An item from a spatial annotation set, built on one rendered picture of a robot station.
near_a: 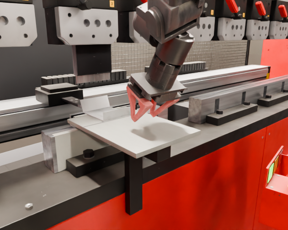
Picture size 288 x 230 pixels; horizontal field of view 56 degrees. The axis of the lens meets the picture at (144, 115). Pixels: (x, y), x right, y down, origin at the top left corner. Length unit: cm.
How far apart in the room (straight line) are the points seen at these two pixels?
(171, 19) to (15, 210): 45
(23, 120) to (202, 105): 61
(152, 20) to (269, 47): 237
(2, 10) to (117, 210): 49
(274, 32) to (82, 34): 96
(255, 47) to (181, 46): 421
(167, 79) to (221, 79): 108
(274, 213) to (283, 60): 197
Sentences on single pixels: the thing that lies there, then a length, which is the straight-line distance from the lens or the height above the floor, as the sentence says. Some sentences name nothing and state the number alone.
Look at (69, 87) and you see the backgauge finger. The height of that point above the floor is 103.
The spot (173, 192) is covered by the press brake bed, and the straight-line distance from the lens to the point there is 82.
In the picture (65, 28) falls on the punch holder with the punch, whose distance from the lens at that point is 63.
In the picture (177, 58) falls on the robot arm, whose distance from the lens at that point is 49.
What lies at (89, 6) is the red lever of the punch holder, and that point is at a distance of 61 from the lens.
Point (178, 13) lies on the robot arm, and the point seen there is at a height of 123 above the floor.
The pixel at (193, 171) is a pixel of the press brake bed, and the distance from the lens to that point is 86.
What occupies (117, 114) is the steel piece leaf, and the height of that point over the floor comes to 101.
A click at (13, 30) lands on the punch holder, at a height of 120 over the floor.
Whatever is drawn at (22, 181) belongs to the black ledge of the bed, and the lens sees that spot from 69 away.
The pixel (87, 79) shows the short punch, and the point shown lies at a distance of 71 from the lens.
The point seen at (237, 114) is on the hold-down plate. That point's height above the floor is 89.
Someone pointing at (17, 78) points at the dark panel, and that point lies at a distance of 116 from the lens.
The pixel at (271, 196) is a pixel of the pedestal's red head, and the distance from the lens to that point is 87.
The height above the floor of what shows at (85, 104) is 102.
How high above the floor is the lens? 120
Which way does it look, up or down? 17 degrees down
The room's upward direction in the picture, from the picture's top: straight up
